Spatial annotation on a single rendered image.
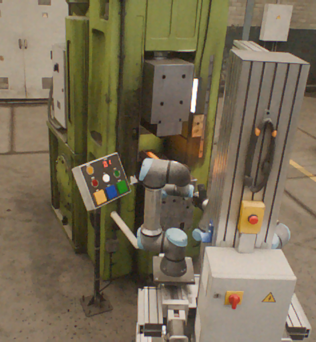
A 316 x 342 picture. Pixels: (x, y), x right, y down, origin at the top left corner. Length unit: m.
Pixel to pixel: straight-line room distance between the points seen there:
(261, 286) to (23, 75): 6.93
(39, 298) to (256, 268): 2.07
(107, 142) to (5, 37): 5.32
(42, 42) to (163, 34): 5.28
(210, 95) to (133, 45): 0.75
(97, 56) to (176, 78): 0.63
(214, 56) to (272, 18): 6.82
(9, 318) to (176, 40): 2.28
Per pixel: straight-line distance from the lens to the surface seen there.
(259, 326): 1.93
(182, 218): 3.30
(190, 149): 3.32
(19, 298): 3.50
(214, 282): 1.73
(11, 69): 8.16
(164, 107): 2.91
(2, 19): 8.04
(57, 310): 3.37
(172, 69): 2.87
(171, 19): 2.97
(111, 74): 2.85
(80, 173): 2.62
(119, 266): 3.56
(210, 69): 3.20
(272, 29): 10.01
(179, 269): 2.33
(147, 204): 2.16
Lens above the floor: 2.27
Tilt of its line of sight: 24 degrees down
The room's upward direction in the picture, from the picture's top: 4 degrees clockwise
